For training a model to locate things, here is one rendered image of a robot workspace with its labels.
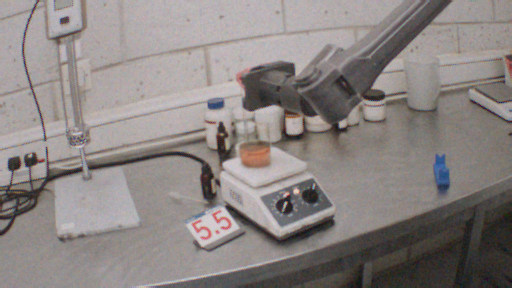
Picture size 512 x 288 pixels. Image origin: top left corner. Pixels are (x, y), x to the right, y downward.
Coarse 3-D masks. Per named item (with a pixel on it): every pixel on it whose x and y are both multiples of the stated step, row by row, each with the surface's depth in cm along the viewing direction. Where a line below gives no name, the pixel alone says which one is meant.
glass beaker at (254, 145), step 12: (240, 120) 113; (252, 120) 114; (264, 120) 113; (240, 132) 109; (252, 132) 108; (264, 132) 109; (240, 144) 110; (252, 144) 109; (264, 144) 110; (240, 156) 112; (252, 156) 110; (264, 156) 111; (252, 168) 111; (264, 168) 111
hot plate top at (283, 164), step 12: (276, 156) 116; (288, 156) 116; (228, 168) 113; (240, 168) 113; (276, 168) 111; (288, 168) 111; (300, 168) 111; (252, 180) 107; (264, 180) 107; (276, 180) 108
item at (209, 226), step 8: (208, 216) 107; (216, 216) 108; (224, 216) 109; (192, 224) 105; (200, 224) 106; (208, 224) 106; (216, 224) 107; (224, 224) 108; (232, 224) 108; (200, 232) 104; (208, 232) 105; (216, 232) 106; (200, 240) 103
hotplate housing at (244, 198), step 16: (224, 176) 115; (288, 176) 112; (304, 176) 112; (224, 192) 116; (240, 192) 110; (256, 192) 107; (272, 192) 107; (240, 208) 112; (256, 208) 107; (256, 224) 109; (272, 224) 103; (288, 224) 103; (304, 224) 105
